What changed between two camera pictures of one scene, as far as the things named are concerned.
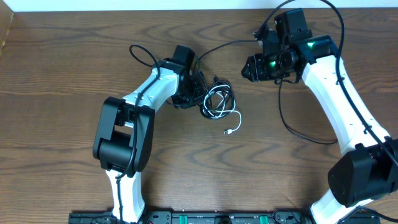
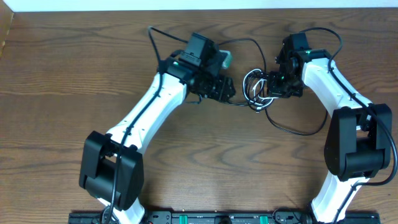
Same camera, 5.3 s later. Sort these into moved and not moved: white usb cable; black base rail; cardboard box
Moved: white usb cable
Not moved: cardboard box; black base rail
